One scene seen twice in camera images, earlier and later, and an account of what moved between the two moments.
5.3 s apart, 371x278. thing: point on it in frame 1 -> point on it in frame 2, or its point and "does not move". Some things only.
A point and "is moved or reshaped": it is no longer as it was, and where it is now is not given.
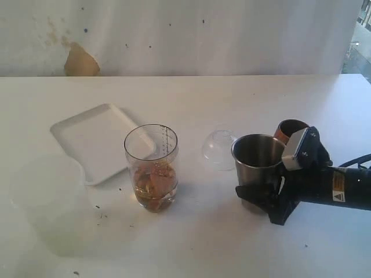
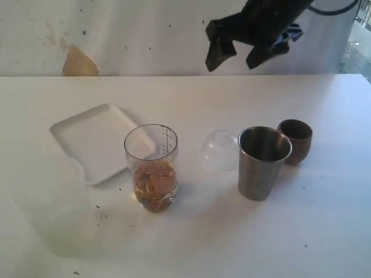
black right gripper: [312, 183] -> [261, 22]
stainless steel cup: [258, 158] is moved or reshaped
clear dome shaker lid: [219, 149] does not move
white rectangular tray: [94, 142] does not move
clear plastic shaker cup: [151, 150] does not move
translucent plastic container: [48, 204] does not move
